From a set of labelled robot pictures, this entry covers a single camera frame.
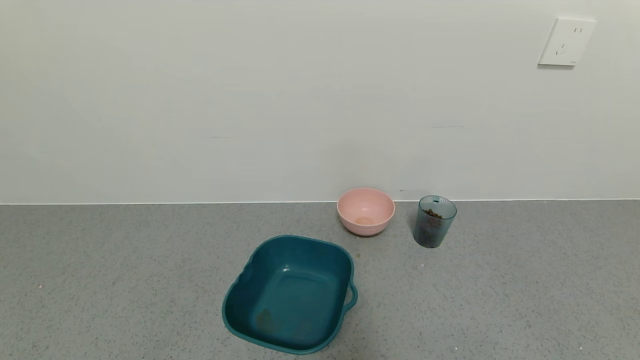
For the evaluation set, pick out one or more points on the brown food pellets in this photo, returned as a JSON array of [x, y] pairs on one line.
[[429, 231]]

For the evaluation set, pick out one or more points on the translucent blue ribbed cup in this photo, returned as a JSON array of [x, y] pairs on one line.
[[431, 235]]

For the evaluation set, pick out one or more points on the pink plastic bowl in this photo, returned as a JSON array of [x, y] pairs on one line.
[[372, 202]]

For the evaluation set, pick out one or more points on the teal plastic basin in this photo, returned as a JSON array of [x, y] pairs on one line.
[[295, 295]]

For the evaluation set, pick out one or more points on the white wall socket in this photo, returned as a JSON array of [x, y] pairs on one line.
[[566, 42]]

